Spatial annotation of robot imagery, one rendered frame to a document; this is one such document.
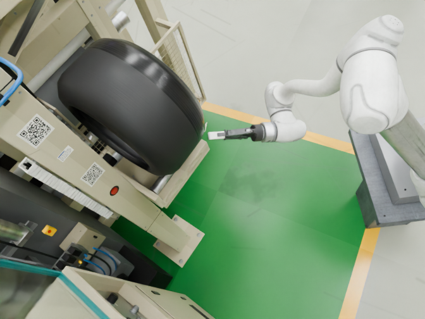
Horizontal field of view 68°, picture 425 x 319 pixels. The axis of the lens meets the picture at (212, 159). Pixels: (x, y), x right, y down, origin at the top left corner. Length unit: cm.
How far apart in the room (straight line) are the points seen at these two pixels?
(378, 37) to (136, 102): 71
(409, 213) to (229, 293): 114
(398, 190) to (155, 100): 108
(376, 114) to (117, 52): 79
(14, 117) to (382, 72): 92
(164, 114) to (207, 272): 137
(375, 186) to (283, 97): 61
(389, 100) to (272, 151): 161
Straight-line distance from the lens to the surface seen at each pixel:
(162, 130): 105
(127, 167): 164
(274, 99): 143
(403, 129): 103
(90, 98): 107
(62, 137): 103
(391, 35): 97
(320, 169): 235
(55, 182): 112
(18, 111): 93
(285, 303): 212
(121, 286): 136
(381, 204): 162
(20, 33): 133
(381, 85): 88
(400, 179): 158
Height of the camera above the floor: 212
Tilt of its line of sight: 61 degrees down
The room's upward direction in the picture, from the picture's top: 24 degrees counter-clockwise
